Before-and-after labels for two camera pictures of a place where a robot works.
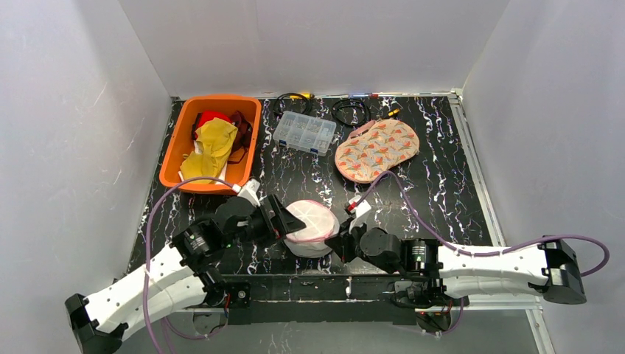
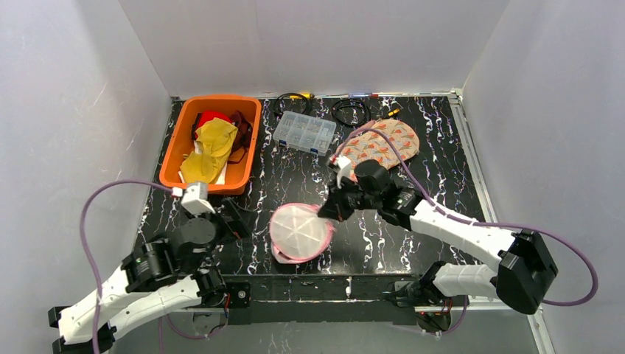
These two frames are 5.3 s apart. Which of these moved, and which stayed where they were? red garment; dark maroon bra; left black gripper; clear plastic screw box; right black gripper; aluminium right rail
Moved: right black gripper; left black gripper
Stayed: red garment; dark maroon bra; clear plastic screw box; aluminium right rail
